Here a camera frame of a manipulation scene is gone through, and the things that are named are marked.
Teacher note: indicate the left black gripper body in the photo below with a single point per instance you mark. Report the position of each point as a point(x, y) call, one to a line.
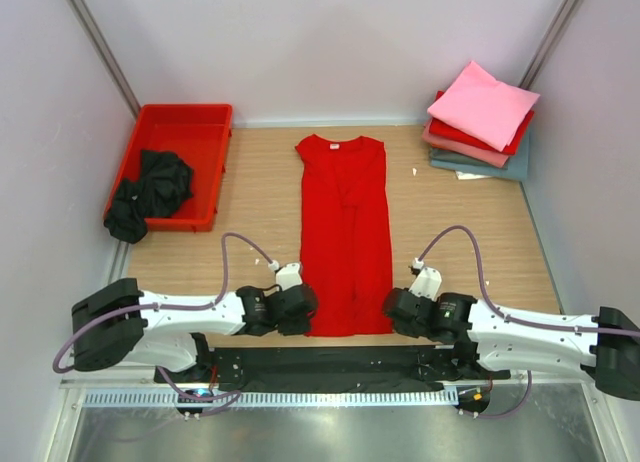
point(302, 307)

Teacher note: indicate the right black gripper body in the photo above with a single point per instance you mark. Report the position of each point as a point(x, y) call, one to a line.
point(398, 308)

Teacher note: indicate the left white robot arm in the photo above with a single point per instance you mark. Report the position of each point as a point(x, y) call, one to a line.
point(121, 323)

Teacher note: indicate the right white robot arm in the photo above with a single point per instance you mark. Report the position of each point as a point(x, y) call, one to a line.
point(602, 347)

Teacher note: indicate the folded white t shirt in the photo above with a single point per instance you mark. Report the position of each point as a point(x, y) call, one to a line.
point(469, 176)

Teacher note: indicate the black t shirt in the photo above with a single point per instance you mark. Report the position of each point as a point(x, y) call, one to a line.
point(163, 186)

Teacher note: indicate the folded salmon t shirt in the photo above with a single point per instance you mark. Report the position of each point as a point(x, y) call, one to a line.
point(492, 158)

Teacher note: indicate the folded grey t shirt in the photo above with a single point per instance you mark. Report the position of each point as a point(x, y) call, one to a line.
point(516, 168)

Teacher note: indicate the red plastic bin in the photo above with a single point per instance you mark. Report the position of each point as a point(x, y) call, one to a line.
point(198, 134)

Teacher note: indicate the folded pink t shirt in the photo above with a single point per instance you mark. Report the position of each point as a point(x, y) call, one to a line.
point(483, 107)

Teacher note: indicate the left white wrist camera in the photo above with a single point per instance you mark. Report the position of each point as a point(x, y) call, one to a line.
point(286, 276)

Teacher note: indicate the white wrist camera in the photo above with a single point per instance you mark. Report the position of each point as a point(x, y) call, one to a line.
point(427, 280)
point(286, 276)

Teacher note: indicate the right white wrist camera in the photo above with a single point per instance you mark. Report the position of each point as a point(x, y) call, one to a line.
point(427, 280)

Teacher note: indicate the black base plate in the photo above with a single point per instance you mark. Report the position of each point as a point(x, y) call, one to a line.
point(336, 370)

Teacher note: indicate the white slotted cable duct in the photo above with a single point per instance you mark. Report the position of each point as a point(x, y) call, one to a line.
point(166, 397)

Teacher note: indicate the right aluminium frame post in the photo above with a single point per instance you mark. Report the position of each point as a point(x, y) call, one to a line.
point(550, 40)

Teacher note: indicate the aluminium frame post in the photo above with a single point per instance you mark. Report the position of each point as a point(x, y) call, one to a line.
point(91, 28)
point(550, 40)

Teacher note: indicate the left aluminium frame post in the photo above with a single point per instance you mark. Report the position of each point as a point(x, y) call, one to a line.
point(91, 28)

